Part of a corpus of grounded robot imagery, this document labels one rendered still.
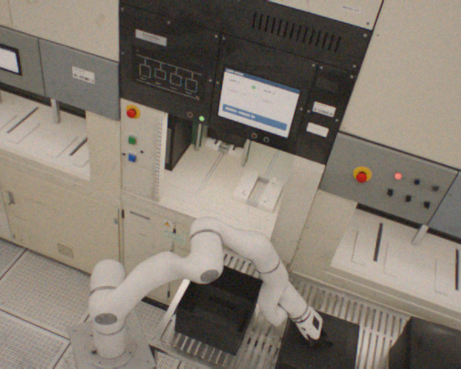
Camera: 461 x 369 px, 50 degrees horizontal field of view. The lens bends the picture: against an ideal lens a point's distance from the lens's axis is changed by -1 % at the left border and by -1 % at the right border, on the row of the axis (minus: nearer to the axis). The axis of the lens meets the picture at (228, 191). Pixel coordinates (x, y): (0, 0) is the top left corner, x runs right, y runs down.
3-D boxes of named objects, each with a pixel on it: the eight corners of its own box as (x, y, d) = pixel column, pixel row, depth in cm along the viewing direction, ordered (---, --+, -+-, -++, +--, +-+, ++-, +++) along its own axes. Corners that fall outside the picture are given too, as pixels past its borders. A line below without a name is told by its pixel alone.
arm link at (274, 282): (252, 293, 160) (280, 334, 181) (284, 257, 164) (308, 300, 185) (234, 280, 166) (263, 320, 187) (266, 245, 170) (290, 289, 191)
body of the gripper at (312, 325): (306, 322, 182) (321, 340, 186) (310, 300, 189) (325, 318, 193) (289, 324, 186) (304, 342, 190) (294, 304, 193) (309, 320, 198)
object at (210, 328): (199, 280, 221) (203, 256, 210) (257, 304, 217) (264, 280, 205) (172, 330, 202) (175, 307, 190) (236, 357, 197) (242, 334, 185)
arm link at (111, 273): (91, 336, 175) (87, 297, 159) (94, 292, 188) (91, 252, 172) (125, 334, 177) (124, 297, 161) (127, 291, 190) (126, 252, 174)
